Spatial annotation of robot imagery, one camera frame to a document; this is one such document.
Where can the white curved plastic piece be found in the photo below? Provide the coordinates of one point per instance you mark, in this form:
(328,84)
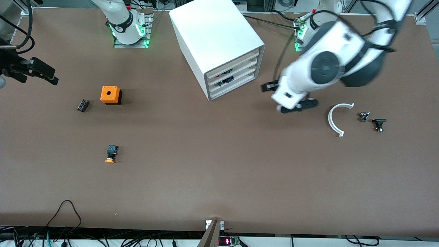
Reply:
(332,118)

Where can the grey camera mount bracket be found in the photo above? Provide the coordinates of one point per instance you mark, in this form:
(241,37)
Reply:
(211,235)

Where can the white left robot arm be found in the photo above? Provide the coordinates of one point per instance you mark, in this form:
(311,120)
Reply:
(325,65)

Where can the blue black electronic part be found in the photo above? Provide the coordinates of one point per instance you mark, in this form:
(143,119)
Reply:
(226,81)

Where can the small device with red light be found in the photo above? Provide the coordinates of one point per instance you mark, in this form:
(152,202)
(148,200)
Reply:
(228,241)

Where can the white drawer cabinet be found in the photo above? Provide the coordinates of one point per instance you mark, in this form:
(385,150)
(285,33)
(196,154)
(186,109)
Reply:
(212,31)

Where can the aluminium frame rail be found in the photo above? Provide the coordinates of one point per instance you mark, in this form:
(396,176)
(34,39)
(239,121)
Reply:
(425,10)
(24,7)

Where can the small black switch part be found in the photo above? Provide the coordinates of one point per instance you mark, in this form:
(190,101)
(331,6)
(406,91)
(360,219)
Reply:
(378,122)

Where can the dark cylindrical capacitor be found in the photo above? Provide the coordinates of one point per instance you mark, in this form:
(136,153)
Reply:
(83,105)

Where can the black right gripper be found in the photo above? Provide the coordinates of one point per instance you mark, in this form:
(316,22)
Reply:
(10,65)

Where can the orange button enclosure box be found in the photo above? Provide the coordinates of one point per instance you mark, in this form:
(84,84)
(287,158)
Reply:
(109,94)

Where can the small silver metal part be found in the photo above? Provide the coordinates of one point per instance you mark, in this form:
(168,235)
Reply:
(363,116)

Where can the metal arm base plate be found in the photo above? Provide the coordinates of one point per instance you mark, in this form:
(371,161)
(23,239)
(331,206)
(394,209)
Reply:
(137,44)
(297,49)

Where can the white plastic drawer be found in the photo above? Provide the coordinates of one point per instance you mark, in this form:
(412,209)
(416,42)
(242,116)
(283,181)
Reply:
(240,83)
(245,73)
(236,61)
(245,66)

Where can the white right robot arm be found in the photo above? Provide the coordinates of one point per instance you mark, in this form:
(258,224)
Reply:
(120,17)

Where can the orange mushroom push button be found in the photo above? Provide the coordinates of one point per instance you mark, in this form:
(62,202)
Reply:
(111,154)

